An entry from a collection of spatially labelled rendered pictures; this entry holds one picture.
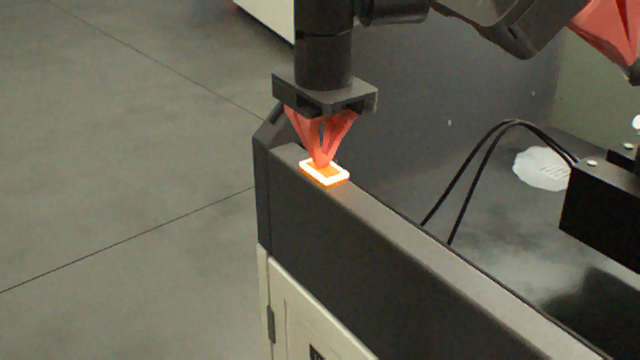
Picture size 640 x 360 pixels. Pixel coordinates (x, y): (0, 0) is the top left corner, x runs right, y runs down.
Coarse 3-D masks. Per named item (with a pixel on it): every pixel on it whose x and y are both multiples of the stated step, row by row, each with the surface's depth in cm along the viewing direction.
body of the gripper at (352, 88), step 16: (304, 32) 64; (304, 48) 63; (320, 48) 62; (336, 48) 63; (304, 64) 64; (320, 64) 63; (336, 64) 63; (288, 80) 67; (304, 80) 65; (320, 80) 64; (336, 80) 64; (352, 80) 67; (304, 96) 64; (320, 96) 63; (336, 96) 63; (352, 96) 63; (368, 96) 64; (336, 112) 63
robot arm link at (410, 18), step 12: (372, 0) 62; (384, 0) 62; (396, 0) 62; (408, 0) 62; (420, 0) 63; (372, 12) 62; (384, 12) 62; (396, 12) 63; (408, 12) 63; (420, 12) 63; (372, 24) 63; (384, 24) 64; (396, 24) 65
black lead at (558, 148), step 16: (496, 128) 67; (528, 128) 68; (480, 144) 68; (496, 144) 67; (560, 144) 70; (576, 160) 70; (480, 176) 67; (448, 192) 70; (432, 208) 71; (464, 208) 68; (448, 240) 69
